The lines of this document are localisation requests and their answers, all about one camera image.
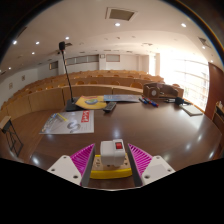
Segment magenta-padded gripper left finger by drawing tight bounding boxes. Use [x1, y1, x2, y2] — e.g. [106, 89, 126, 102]
[47, 143, 98, 188]

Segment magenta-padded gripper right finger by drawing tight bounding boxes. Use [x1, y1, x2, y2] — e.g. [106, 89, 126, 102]
[126, 143, 177, 188]

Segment white charger with red switch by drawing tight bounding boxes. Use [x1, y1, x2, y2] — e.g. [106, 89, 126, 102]
[99, 138, 127, 168]

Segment white magazine with red print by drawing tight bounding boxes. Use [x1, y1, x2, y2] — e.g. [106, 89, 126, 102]
[39, 109, 95, 136]

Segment black gooseneck desk microphone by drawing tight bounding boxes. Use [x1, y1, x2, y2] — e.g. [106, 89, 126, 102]
[58, 40, 83, 112]

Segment red marker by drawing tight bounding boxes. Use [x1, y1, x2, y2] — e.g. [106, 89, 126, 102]
[143, 97, 156, 107]

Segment white notebook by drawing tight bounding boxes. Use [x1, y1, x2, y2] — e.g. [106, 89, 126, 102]
[180, 104, 204, 117]

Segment yellow booklet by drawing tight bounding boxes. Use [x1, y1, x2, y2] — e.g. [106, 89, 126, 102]
[74, 95, 108, 111]

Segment wooden auditorium seat rows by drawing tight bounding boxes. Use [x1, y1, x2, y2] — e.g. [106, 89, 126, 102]
[0, 69, 183, 121]

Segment small black-legged side stand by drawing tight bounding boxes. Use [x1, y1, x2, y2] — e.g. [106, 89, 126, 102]
[0, 115, 24, 158]

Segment black remote control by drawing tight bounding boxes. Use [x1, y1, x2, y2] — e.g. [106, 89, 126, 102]
[103, 101, 118, 113]

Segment wooden desk organizer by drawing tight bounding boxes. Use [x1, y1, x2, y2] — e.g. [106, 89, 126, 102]
[143, 82, 185, 100]

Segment blue booklet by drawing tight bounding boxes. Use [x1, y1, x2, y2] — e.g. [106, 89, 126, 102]
[103, 94, 142, 103]

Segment wooden shelf unit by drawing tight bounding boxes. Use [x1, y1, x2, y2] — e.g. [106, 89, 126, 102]
[211, 100, 224, 134]

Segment large bright window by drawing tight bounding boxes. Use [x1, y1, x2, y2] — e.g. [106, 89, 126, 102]
[159, 58, 210, 111]

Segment small ceiling vent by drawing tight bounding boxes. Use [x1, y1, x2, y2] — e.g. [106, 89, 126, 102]
[198, 36, 212, 48]

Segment recessed ceiling lights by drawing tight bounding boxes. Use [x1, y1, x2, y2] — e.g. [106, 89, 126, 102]
[11, 21, 208, 56]

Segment large square ceiling vent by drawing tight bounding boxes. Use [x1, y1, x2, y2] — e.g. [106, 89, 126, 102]
[105, 6, 138, 22]

